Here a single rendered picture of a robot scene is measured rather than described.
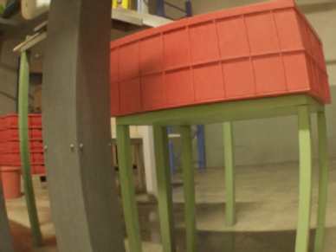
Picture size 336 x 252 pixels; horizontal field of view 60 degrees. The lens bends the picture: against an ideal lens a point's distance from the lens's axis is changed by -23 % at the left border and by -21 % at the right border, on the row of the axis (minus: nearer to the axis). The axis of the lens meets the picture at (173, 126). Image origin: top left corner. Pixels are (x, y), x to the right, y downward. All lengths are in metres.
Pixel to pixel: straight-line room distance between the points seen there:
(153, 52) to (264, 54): 0.31
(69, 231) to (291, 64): 0.59
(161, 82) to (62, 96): 0.30
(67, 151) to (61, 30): 0.26
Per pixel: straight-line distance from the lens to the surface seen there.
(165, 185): 1.30
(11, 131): 4.48
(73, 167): 0.67
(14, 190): 3.25
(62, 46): 0.73
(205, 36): 0.84
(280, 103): 0.77
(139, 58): 0.94
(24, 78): 1.55
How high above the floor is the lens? 0.45
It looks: 3 degrees up
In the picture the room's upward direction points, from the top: 4 degrees counter-clockwise
